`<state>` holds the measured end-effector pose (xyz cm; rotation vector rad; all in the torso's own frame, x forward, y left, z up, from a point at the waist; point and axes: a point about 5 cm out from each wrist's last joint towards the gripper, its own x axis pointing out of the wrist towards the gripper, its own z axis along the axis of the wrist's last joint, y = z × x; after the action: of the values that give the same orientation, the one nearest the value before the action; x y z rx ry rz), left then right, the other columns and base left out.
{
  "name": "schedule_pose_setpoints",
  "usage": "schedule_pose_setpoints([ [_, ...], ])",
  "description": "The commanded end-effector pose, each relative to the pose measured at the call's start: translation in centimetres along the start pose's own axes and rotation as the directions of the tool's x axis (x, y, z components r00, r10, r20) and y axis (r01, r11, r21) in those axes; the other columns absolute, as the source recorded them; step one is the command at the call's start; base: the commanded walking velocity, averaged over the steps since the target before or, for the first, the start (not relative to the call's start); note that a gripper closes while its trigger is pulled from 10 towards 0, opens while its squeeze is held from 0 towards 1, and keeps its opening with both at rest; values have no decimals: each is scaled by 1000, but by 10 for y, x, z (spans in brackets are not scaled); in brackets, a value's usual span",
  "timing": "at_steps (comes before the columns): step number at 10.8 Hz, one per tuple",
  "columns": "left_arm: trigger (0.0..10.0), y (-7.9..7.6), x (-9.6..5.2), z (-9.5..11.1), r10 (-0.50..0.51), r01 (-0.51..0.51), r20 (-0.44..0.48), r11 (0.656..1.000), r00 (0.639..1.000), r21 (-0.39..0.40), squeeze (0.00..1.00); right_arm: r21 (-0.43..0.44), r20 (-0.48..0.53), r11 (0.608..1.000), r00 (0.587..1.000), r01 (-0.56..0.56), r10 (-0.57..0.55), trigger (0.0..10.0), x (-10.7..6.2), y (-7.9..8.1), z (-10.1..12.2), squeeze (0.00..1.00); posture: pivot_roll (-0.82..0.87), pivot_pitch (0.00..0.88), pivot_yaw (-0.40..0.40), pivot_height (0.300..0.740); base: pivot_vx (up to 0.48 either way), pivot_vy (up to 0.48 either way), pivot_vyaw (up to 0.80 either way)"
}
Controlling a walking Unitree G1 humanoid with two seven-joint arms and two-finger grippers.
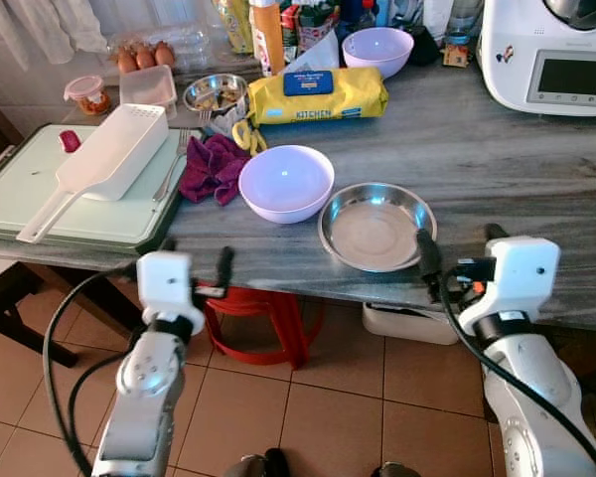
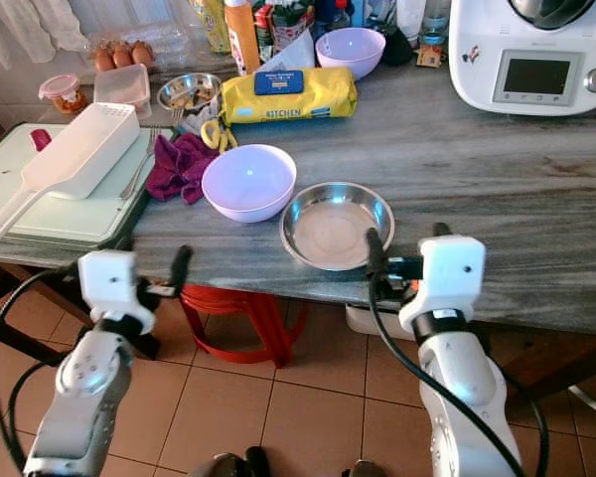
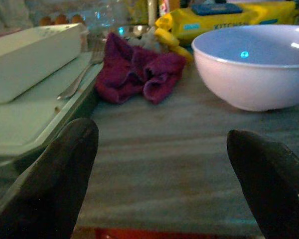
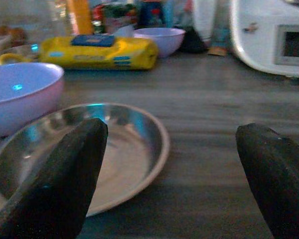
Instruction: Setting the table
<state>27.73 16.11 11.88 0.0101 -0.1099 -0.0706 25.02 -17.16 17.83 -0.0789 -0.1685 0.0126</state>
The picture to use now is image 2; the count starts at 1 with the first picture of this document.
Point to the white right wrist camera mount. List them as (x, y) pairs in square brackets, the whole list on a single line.
[(452, 273)]

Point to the clear plastic container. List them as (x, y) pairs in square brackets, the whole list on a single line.
[(121, 85)]

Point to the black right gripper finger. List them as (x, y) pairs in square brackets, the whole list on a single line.
[(441, 231), (376, 253)]

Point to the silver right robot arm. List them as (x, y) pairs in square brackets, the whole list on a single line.
[(462, 397)]

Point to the small lavender bowl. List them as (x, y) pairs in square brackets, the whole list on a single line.
[(351, 50)]

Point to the red food box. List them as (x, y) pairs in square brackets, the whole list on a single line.
[(290, 25)]

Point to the pale green cutting board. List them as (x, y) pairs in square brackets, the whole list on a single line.
[(8, 189)]

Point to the white kitchen cooking machine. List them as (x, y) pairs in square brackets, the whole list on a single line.
[(526, 60)]

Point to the large lavender bowl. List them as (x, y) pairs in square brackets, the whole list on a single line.
[(248, 184)]

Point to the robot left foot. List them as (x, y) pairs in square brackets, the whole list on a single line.
[(228, 465)]

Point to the steel fork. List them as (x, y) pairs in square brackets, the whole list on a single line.
[(139, 169)]

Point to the brown egg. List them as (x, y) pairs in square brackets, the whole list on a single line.
[(142, 52), (122, 55), (103, 59)]

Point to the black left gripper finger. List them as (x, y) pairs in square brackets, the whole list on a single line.
[(182, 268), (124, 244)]

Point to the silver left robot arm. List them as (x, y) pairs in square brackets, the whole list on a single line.
[(84, 388)]

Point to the purple cloth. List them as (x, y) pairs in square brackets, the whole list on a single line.
[(181, 167)]

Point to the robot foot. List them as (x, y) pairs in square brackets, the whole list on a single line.
[(228, 465), (366, 469)]

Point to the red stool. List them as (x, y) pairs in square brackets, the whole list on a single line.
[(238, 318)]

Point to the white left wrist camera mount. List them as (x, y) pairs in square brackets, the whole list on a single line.
[(109, 281)]

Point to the small steel bowl with food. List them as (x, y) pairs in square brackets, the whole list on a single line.
[(190, 92)]

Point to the white box under table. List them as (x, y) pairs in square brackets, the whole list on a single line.
[(372, 320)]

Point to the small pink lidded jar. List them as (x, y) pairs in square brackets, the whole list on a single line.
[(62, 94)]

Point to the yellow kitchen towel pack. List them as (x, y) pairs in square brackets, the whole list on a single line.
[(293, 99)]

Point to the small red plastic piece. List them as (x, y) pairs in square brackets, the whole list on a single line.
[(40, 139)]

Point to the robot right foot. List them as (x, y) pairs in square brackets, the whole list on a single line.
[(366, 469)]

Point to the shallow steel plate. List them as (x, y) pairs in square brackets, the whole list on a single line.
[(333, 231)]

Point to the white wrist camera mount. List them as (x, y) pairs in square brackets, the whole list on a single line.
[(452, 273), (109, 281)]

